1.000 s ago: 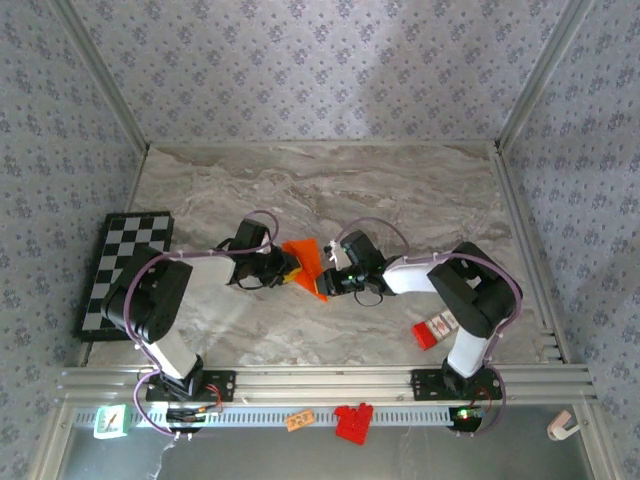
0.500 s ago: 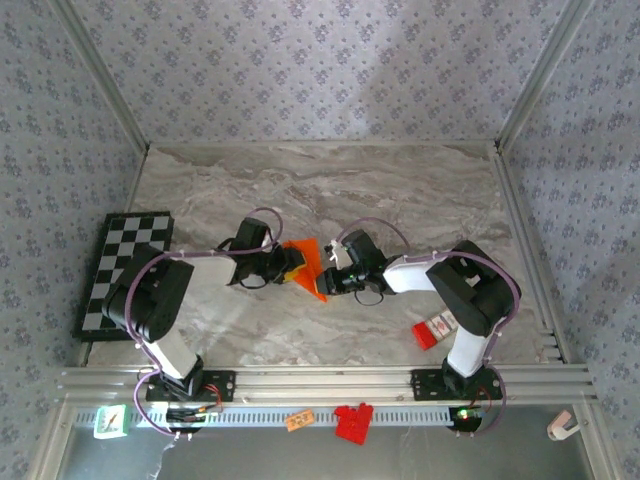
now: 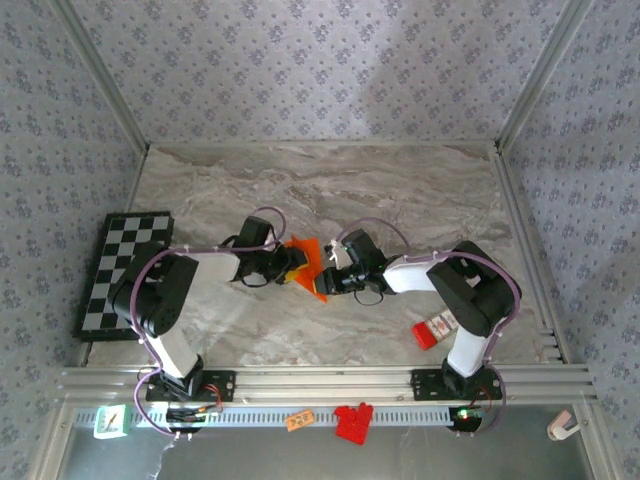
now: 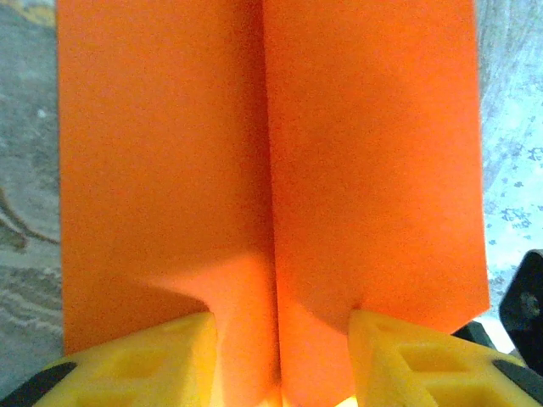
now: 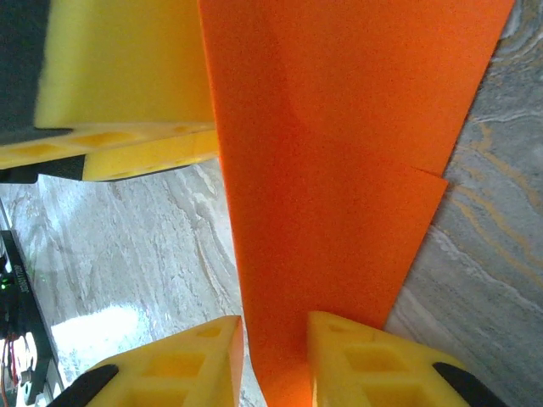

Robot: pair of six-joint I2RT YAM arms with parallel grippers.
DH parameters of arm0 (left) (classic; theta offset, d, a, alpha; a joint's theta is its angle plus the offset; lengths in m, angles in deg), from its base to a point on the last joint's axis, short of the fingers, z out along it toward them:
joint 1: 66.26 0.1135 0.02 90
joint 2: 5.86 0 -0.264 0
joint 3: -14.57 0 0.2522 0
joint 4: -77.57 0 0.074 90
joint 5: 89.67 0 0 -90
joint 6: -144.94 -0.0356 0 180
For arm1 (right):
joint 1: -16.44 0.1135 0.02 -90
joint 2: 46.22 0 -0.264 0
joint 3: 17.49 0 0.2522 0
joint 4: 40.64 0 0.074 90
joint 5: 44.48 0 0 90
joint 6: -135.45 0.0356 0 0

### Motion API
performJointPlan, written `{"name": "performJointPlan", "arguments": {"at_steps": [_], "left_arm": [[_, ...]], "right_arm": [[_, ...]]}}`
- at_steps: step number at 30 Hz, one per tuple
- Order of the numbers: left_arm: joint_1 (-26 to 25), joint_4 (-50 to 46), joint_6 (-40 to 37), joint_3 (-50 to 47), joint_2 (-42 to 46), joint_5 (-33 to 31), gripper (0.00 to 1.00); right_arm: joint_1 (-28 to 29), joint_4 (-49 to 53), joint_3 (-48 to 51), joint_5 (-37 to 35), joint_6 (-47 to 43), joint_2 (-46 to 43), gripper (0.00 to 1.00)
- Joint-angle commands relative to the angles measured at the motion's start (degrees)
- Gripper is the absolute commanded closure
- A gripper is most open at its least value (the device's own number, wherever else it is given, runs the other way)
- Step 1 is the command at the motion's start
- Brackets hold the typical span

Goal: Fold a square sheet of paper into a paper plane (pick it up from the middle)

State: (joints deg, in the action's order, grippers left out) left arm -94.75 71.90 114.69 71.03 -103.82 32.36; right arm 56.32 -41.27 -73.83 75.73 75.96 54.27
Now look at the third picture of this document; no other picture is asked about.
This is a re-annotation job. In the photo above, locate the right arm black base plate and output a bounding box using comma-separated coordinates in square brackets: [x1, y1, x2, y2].
[409, 367, 504, 404]

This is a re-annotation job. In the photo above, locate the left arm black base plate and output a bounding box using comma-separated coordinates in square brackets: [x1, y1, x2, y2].
[145, 369, 237, 404]

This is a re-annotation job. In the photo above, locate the green white card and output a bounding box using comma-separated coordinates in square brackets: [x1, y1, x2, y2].
[93, 403, 129, 441]

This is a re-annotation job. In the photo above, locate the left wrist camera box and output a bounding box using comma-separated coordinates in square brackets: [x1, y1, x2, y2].
[239, 217, 275, 250]

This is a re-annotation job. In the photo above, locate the aluminium side rail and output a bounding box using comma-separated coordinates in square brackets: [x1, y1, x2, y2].
[492, 142, 571, 364]
[124, 144, 151, 216]

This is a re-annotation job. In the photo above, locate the orange paper tag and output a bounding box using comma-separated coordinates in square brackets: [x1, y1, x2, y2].
[284, 408, 316, 432]

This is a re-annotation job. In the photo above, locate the aluminium frame post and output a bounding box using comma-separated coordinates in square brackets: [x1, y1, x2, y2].
[494, 0, 596, 151]
[47, 0, 151, 151]

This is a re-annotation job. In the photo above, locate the grey slotted cable duct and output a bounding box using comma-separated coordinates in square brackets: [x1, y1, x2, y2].
[72, 404, 494, 429]

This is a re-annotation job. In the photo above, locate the red black wire pair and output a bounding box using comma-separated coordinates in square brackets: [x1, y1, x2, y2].
[204, 383, 225, 414]
[472, 387, 494, 416]

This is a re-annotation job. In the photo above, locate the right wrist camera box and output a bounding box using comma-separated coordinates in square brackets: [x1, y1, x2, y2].
[323, 228, 387, 269]

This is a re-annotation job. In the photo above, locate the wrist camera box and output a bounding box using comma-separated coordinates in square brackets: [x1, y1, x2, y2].
[239, 217, 275, 250]
[323, 228, 387, 269]

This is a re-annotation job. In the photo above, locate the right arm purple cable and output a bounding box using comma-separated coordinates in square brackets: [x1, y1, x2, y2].
[338, 218, 522, 439]

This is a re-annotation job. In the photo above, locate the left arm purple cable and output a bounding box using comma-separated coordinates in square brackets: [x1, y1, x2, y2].
[128, 206, 287, 441]

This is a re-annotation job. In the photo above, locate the red toy brick block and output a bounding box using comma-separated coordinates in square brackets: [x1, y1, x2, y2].
[333, 402, 375, 446]

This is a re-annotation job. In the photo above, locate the long aluminium base rail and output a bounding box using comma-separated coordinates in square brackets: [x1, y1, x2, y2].
[57, 364, 599, 406]

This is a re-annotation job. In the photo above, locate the pink plastic hook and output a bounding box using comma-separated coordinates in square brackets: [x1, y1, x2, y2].
[545, 409, 582, 442]

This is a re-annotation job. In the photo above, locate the black grey checkerboard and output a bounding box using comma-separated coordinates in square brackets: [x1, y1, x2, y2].
[74, 212, 176, 344]

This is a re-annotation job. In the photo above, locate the orange square paper sheet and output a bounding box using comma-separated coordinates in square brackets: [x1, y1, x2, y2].
[284, 235, 330, 304]

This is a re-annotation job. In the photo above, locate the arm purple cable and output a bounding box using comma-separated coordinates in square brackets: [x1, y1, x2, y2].
[128, 206, 287, 441]
[338, 218, 522, 439]

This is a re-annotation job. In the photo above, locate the grey metal sheet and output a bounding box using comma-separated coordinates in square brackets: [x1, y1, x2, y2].
[57, 404, 601, 480]

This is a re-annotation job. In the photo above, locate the red and white small box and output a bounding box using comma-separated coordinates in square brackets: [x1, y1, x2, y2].
[410, 308, 460, 351]

